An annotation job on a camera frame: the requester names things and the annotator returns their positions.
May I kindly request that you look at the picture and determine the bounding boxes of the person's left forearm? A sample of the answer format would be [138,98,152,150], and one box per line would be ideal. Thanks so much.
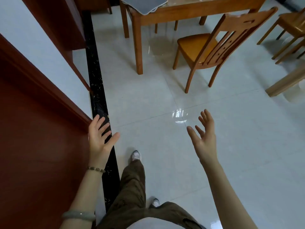
[59,161,107,229]

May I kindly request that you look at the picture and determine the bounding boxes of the small brown wooden cabinet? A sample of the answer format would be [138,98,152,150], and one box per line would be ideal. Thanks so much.
[74,0,113,15]

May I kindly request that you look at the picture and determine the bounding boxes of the white shirt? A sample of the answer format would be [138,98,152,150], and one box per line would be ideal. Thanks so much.
[126,217,187,229]

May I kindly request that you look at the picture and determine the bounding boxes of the red-brown wooden door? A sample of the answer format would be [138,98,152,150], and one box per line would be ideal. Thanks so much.
[0,33,92,229]

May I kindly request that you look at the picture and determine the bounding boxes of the person's right forearm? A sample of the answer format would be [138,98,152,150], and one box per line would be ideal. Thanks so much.
[200,157,259,229]

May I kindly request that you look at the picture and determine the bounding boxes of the pale green jade bangle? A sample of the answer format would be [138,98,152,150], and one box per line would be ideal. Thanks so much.
[61,210,97,223]

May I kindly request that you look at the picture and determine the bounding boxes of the person's left hand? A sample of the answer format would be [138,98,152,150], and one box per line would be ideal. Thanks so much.
[88,114,120,166]

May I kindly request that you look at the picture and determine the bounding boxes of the orange wooden chair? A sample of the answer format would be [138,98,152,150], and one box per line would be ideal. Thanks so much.
[172,6,279,94]
[257,7,305,65]

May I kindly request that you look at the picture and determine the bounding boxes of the wooden dining table, floral cover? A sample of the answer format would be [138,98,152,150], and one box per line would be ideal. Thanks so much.
[119,0,268,75]

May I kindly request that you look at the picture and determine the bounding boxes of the red-brown door frame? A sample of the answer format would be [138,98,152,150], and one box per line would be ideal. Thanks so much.
[20,0,93,94]

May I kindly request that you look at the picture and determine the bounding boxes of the dark beaded bracelet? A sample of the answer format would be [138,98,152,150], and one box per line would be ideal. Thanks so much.
[86,166,106,174]

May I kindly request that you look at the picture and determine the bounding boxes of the person's right hand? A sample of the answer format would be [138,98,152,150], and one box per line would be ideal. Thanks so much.
[186,109,219,164]

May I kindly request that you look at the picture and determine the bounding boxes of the olive brown trousers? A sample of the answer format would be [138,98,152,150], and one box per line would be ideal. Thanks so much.
[96,159,207,229]

